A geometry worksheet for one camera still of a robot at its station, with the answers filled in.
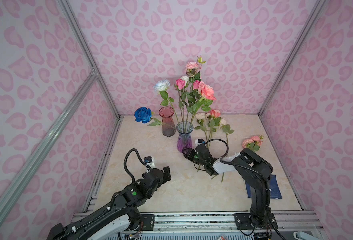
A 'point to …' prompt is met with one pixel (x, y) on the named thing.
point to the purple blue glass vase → (184, 128)
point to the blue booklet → (274, 193)
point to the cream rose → (200, 117)
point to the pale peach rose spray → (227, 129)
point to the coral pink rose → (215, 120)
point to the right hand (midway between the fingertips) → (183, 150)
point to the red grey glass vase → (168, 126)
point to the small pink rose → (253, 143)
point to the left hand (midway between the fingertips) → (164, 167)
